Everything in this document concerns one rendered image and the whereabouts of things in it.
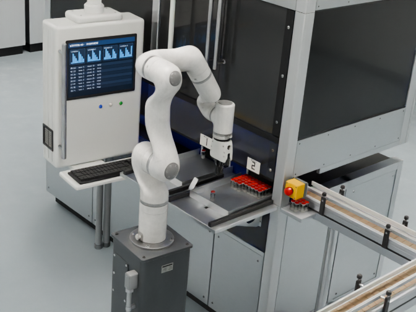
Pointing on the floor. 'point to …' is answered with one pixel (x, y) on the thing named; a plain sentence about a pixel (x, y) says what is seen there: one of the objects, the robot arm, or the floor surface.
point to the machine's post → (286, 149)
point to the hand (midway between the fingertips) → (219, 169)
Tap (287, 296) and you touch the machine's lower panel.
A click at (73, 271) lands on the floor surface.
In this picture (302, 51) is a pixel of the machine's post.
